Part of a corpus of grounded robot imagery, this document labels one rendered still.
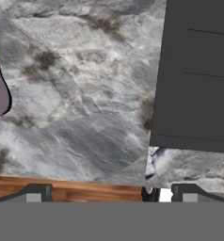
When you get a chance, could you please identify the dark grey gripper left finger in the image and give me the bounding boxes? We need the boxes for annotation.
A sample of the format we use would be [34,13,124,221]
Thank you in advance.
[0,184,54,202]

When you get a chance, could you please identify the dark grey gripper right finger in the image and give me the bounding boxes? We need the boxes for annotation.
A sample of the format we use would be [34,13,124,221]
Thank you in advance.
[171,184,224,202]

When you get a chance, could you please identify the dark grey cabinet run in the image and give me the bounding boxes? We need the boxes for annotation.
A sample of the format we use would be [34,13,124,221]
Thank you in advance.
[149,0,224,154]

